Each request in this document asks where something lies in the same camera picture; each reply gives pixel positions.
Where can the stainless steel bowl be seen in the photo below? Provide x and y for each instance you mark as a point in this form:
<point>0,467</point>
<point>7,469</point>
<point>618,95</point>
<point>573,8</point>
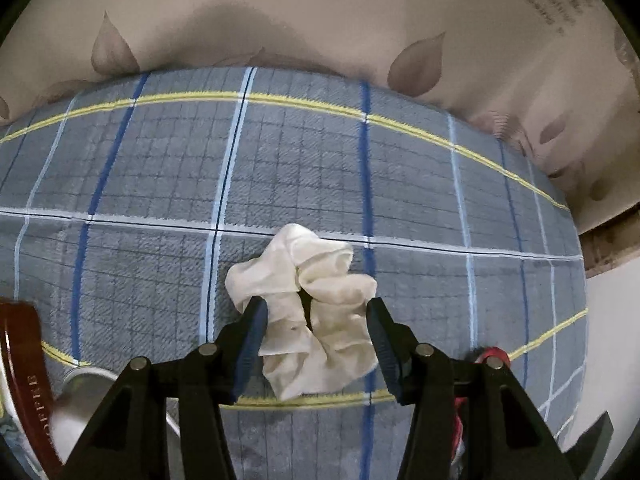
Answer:
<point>80,419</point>

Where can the brown wooden furniture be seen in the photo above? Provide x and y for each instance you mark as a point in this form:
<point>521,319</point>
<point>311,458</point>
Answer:
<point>611,244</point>

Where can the beige leaf pattern curtain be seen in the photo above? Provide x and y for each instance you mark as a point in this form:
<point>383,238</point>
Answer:
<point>558,78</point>

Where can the cream satin scrunchie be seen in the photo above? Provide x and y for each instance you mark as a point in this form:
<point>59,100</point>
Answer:
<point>316,340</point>

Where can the gold metal tray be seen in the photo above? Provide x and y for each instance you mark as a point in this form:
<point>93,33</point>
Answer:
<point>27,379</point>

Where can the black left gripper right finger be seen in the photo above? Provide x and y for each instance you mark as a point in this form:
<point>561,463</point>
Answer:
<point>508,439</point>

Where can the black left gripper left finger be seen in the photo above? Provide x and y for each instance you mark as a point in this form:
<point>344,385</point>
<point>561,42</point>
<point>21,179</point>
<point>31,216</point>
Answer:
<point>209,377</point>

